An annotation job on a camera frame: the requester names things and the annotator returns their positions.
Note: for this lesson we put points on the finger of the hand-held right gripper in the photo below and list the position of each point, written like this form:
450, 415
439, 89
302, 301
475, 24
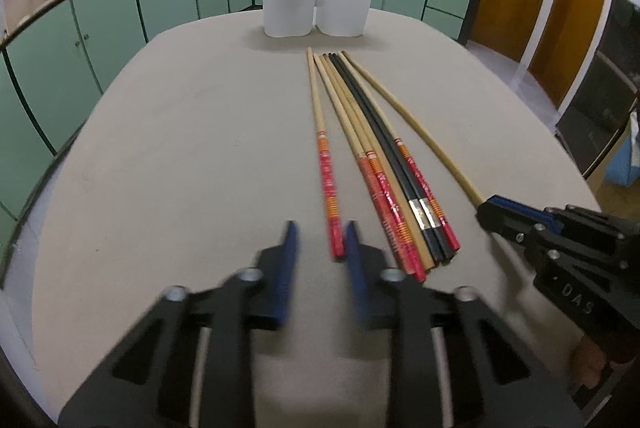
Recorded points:
530, 214
505, 223

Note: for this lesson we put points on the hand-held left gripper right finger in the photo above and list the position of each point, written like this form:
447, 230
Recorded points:
356, 268

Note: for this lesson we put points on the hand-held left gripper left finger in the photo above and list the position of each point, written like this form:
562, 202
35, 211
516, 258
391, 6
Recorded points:
286, 268

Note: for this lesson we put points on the dark chopstick with red pattern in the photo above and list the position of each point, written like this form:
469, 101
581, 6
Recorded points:
437, 213

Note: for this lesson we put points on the red-patterned wooden chopstick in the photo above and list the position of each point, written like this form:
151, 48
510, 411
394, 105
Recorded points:
325, 168
384, 188
373, 188

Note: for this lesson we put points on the long yellowish wooden chopstick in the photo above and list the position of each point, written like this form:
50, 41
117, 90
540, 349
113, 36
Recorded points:
411, 120

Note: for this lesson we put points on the person's right hand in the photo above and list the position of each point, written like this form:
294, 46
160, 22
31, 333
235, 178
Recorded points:
589, 360

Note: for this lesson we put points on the light blue bag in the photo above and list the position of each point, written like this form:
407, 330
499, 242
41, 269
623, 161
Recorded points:
620, 163

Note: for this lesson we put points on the black glass cabinet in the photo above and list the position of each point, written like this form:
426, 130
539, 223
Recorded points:
610, 73

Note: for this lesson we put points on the plain wooden door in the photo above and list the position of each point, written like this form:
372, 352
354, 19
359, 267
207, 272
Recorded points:
570, 18

